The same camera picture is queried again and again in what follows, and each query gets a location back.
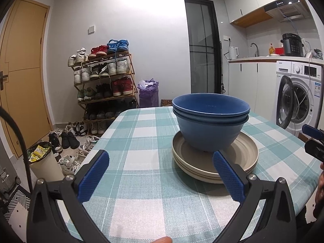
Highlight wooden shoe rack with shoes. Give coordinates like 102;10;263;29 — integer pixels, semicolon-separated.
68;39;138;122

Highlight white upper cabinets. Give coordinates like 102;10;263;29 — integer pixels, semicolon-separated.
223;0;281;28

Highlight steel range hood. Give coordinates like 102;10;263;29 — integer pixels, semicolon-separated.
264;0;310;22

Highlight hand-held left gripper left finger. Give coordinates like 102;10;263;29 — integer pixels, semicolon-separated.
26;150;110;243

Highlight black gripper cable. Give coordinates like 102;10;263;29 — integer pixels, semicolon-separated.
0;106;34;195

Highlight person's right hand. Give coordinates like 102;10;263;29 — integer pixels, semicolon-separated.
314;162;324;208

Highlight beige trash bin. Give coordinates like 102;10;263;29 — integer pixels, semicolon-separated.
27;142;65;180

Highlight silver suitcase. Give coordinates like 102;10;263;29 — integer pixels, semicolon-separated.
0;139;21;200

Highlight black white striped rug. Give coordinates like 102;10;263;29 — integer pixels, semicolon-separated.
0;185;32;223

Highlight white washing machine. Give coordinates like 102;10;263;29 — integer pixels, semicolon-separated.
275;60;324;137

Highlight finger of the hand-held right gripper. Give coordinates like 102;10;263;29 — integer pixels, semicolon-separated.
304;139;324;162
302;124;324;140

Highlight beige round plate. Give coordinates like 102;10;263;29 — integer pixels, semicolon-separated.
172;130;259;173
174;157;257;179
182;168;254;184

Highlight person's left hand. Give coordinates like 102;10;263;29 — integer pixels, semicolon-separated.
147;236;173;243

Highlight pile of floor shoes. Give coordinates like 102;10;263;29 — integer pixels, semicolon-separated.
48;120;107;175

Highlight black framed glass door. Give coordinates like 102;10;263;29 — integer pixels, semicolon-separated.
184;0;223;95

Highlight yellow wooden door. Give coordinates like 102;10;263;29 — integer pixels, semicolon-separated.
0;0;51;159

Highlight white counter cabinet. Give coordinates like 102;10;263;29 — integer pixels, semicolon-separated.
228;57;324;122

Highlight large blue bowl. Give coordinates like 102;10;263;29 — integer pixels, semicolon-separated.
175;115;250;153

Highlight purple plastic bag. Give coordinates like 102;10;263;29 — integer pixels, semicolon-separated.
137;78;160;108

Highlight black pressure cooker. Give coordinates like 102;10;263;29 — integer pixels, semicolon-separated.
281;33;305;57

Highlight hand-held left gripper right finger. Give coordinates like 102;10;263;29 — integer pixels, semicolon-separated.
213;150;297;243

